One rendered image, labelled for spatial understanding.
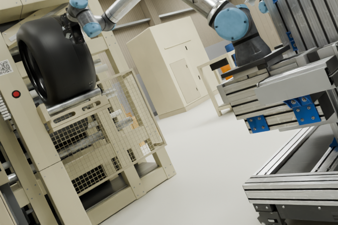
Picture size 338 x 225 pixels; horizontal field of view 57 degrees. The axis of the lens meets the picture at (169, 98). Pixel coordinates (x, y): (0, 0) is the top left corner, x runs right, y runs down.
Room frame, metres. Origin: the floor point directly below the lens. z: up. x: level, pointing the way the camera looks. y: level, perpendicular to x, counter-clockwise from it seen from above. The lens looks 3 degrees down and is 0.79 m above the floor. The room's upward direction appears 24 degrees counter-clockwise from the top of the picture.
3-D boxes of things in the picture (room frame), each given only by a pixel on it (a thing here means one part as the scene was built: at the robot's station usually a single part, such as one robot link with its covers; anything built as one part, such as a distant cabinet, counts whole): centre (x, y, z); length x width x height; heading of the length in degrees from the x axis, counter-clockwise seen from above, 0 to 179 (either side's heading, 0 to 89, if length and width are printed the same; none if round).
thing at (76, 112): (1.83, 0.51, 0.83); 0.36 x 0.09 x 0.06; 121
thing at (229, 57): (4.46, -0.88, 0.40); 0.60 x 0.35 x 0.80; 41
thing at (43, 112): (1.86, 0.74, 0.90); 0.40 x 0.03 x 0.10; 31
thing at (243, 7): (1.32, -0.40, 0.88); 0.13 x 0.12 x 0.14; 155
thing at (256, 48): (1.33, -0.40, 0.77); 0.15 x 0.15 x 0.10
